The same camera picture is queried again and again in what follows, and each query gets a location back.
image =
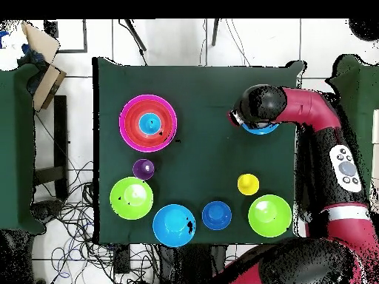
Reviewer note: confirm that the light blue plastic bowl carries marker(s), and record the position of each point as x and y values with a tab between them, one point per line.
260	129
173	225

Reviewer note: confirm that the yellow plastic cup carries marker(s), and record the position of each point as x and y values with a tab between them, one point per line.
248	184

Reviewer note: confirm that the light blue plastic cup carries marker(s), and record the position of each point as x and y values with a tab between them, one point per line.
146	127

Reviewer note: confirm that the orange plastic bowl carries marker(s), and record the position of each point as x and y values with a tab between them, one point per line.
130	123

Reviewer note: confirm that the green plastic bowl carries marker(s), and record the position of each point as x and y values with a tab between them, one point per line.
131	198
269	215

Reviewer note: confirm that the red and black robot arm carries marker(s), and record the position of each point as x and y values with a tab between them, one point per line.
311	106

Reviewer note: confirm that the dark green tablecloth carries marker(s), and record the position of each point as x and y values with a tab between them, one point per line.
14	148
207	118
361	88

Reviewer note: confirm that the black tripod leg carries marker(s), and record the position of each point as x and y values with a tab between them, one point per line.
136	35
215	32

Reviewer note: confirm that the small dark blue bowl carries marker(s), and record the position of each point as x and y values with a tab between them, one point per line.
216	215

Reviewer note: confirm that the purple plastic cup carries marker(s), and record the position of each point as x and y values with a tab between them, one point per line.
143	169

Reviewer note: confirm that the large pink plastic bowl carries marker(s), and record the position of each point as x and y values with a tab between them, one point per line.
121	123

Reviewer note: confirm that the white box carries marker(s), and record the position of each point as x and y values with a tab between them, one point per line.
376	133

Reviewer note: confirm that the black metal stand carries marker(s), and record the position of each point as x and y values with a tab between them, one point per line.
60	133

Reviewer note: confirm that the black power strip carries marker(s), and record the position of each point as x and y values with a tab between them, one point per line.
122	260

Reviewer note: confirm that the cardboard box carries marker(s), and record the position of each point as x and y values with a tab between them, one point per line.
47	85

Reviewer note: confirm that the black equipment with knob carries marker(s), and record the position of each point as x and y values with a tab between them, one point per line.
46	210

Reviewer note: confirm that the blue cloth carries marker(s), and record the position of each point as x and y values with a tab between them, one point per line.
32	56

